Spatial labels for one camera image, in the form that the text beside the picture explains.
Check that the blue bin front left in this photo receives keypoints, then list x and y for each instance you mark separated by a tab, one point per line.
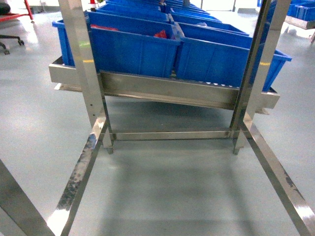
133	46

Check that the large blue plastic bin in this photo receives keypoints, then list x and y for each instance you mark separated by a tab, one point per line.
211	55

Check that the blue bin far left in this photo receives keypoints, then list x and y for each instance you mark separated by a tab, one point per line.
64	43

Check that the steel shelf rack right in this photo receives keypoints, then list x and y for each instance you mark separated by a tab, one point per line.
301	13

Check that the red metal table frame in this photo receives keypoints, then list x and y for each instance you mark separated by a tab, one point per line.
17	13

